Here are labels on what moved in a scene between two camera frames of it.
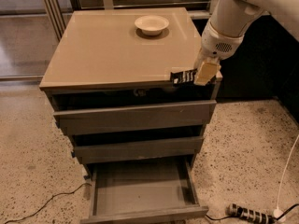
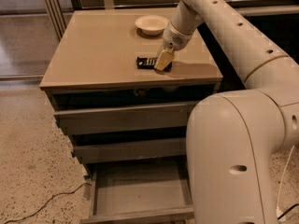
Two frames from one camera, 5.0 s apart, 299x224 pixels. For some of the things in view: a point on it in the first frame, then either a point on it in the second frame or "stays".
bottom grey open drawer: [151, 192] stays
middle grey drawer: [138, 150] stays
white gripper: [216, 44] -> [175, 38]
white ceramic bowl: [151, 24] stays
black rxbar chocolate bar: [183, 77] -> [149, 63]
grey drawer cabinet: [133, 131] stays
